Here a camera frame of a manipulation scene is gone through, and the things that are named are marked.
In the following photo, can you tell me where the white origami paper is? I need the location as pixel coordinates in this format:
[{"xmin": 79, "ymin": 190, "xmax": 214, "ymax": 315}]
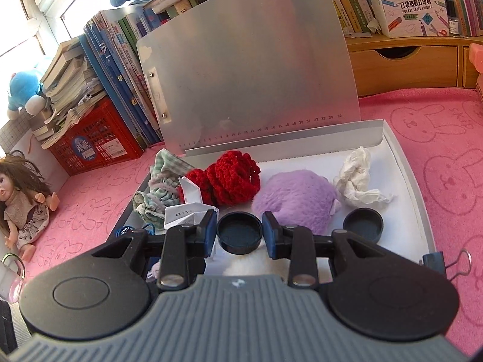
[{"xmin": 164, "ymin": 176, "xmax": 219, "ymax": 230}]

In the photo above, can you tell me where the black round lid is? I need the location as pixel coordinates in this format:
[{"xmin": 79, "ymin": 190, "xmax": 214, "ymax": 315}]
[
  {"xmin": 343, "ymin": 208, "xmax": 384, "ymax": 243},
  {"xmin": 217, "ymin": 212, "xmax": 263, "ymax": 255}
]

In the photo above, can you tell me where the blue patterned fabric pouch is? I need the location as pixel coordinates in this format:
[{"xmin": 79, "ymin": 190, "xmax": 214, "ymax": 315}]
[{"xmin": 114, "ymin": 223, "xmax": 155, "ymax": 238}]

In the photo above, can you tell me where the white tissue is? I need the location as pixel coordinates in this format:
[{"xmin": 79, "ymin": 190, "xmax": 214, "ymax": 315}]
[{"xmin": 332, "ymin": 146, "xmax": 394, "ymax": 208}]

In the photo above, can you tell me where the red crochet scrunchie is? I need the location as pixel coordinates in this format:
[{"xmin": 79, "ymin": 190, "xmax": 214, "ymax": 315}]
[{"xmin": 186, "ymin": 151, "xmax": 261, "ymax": 207}]

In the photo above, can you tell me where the white fluffy plush toy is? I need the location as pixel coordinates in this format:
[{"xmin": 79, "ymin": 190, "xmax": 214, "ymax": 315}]
[{"xmin": 223, "ymin": 250, "xmax": 289, "ymax": 280}]

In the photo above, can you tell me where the purple fluffy plush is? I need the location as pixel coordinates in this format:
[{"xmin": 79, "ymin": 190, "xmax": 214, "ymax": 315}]
[{"xmin": 251, "ymin": 170, "xmax": 341, "ymax": 235}]

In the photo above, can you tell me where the green checkered scrunchie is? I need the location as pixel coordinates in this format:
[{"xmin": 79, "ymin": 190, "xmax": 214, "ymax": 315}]
[{"xmin": 132, "ymin": 148, "xmax": 195, "ymax": 231}]

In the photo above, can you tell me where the red plastic basket left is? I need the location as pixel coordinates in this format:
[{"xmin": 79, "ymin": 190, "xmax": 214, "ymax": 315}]
[{"xmin": 48, "ymin": 97, "xmax": 143, "ymax": 176}]

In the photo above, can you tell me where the black binder clip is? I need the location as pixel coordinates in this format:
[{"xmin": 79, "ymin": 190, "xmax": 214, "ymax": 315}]
[{"xmin": 419, "ymin": 249, "xmax": 472, "ymax": 281}]

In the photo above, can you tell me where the brown haired doll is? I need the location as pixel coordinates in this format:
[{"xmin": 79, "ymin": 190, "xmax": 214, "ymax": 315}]
[{"xmin": 1, "ymin": 154, "xmax": 60, "ymax": 262}]

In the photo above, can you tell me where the silver open storage box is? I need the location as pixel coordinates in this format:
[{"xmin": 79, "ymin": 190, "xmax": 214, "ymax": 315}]
[{"xmin": 137, "ymin": 0, "xmax": 436, "ymax": 262}]

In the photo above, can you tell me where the clear glass cup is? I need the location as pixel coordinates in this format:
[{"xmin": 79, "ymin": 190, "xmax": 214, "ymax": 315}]
[{"xmin": 0, "ymin": 252, "xmax": 26, "ymax": 304}]

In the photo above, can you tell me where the wooden drawer organizer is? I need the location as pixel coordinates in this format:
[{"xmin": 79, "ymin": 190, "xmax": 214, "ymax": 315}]
[{"xmin": 345, "ymin": 34, "xmax": 482, "ymax": 97}]

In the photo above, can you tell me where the stack of books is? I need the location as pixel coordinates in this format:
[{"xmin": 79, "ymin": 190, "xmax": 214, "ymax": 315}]
[{"xmin": 32, "ymin": 35, "xmax": 107, "ymax": 150}]

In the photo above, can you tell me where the light blue plush left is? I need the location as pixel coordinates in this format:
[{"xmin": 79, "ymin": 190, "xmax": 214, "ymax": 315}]
[{"xmin": 7, "ymin": 69, "xmax": 47, "ymax": 120}]

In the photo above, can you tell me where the white label printer box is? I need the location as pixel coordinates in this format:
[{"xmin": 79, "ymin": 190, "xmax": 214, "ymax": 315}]
[{"xmin": 370, "ymin": 0, "xmax": 449, "ymax": 38}]

